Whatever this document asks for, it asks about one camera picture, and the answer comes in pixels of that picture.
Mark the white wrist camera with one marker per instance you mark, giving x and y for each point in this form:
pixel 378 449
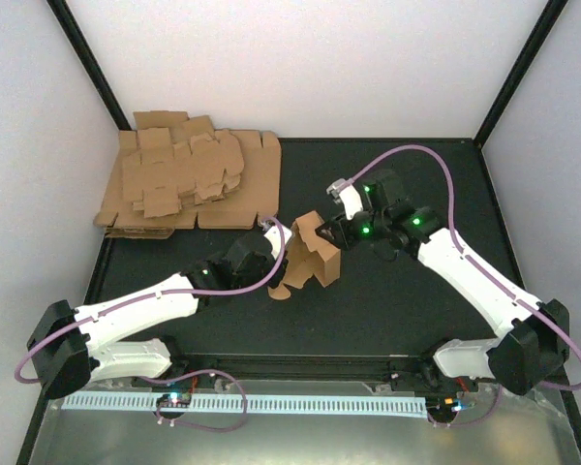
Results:
pixel 278 235
pixel 343 192

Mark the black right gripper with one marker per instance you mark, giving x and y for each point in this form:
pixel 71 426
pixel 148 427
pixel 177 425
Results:
pixel 343 239

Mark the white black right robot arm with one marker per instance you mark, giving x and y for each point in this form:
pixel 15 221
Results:
pixel 526 346

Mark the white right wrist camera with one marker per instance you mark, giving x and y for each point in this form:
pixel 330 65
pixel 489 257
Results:
pixel 343 192

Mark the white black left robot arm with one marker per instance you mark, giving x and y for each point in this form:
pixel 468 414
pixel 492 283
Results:
pixel 71 347

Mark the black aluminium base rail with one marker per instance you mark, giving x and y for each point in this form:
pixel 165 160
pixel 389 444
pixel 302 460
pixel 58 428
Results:
pixel 415 372

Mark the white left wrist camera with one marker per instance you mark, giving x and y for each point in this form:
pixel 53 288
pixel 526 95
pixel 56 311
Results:
pixel 278 235

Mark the white slotted cable duct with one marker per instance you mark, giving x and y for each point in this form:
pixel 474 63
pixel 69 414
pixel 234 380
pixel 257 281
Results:
pixel 252 404

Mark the stack of flat cardboard blanks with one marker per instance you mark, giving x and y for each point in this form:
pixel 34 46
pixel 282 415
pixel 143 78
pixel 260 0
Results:
pixel 176 172

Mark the brown cardboard box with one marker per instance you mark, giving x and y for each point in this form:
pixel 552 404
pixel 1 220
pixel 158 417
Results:
pixel 309 256

